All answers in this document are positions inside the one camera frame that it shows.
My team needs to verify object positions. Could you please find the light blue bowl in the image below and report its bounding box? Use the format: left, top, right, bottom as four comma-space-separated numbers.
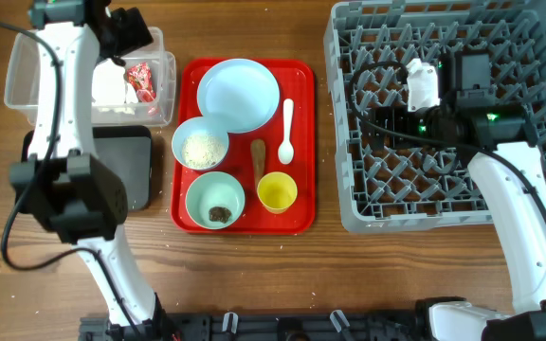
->
171, 117, 229, 171

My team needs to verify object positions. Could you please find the white plastic spoon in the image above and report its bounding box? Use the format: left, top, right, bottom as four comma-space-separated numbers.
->
278, 99, 294, 165

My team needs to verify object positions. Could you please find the white rice pile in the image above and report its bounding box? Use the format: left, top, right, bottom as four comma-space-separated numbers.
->
182, 134, 227, 170

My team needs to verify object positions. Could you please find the yellow plastic cup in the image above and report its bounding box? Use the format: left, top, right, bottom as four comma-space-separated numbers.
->
257, 171, 298, 214

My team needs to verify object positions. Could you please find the mint green bowl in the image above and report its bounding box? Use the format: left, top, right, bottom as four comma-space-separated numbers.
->
185, 171, 246, 230

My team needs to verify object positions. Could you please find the dark food scrap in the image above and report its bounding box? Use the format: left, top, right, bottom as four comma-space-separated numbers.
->
209, 206, 232, 224

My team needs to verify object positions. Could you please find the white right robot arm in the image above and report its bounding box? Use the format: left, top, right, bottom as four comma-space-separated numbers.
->
352, 51, 546, 340

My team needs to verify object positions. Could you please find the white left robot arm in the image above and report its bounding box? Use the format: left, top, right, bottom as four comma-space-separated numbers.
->
9, 1, 168, 340

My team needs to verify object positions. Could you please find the grey dishwasher rack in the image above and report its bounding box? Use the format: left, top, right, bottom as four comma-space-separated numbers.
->
323, 1, 546, 233

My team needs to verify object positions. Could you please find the black waste tray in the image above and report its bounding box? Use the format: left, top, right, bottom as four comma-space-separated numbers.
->
20, 125, 154, 213

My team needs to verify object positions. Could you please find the red snack wrapper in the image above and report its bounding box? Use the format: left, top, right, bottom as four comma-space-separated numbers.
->
125, 62, 156, 104

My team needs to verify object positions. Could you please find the white crumpled tissue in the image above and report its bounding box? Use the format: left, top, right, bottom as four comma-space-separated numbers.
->
92, 60, 138, 115

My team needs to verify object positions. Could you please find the clear plastic bin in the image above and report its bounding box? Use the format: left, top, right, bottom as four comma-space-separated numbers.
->
4, 27, 176, 127

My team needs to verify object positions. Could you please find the light blue plate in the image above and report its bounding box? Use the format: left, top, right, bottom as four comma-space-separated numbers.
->
196, 59, 281, 134

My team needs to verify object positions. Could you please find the red plastic tray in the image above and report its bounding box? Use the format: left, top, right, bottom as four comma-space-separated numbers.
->
170, 58, 317, 235

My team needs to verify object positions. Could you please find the brown carrot-like vegetable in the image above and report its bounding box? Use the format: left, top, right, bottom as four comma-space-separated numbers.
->
250, 139, 266, 188

